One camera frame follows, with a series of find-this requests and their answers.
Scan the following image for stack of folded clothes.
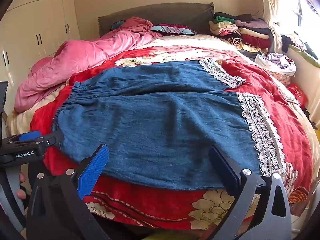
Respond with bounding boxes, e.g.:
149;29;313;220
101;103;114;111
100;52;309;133
209;12;275;53

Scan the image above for cream wardrobe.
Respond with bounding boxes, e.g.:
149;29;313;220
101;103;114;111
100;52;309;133
0;0;81;120

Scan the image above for dark grey headboard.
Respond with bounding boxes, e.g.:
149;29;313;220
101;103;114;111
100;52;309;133
98;2;215;37

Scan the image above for red floral blanket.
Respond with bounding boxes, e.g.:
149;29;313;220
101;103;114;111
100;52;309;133
6;35;314;230

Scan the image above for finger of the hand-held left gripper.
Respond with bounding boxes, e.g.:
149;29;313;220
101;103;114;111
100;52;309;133
37;129;64;151
10;130;42;143

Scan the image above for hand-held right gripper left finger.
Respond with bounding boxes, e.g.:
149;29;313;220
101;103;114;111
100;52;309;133
26;143;111;240

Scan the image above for cream curtain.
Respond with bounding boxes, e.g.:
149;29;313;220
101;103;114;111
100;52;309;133
260;0;284;53

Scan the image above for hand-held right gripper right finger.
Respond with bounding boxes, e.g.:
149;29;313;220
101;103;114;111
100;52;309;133
208;145;293;240

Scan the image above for white bag of clothes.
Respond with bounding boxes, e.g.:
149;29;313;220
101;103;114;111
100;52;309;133
255;52;297;77

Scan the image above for blue denim pants lace trim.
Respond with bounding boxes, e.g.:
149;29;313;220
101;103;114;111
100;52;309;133
52;58;288;190

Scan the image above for person's left hand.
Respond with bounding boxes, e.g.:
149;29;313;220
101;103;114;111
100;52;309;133
15;172;27;202

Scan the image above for window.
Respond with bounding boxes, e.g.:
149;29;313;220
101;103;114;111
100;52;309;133
282;0;320;43

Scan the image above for dark cloth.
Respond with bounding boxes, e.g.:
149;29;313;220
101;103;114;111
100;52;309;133
281;34;293;53

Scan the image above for patterned pillow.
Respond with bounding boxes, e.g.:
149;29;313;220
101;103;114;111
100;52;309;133
111;20;127;31
150;24;198;36

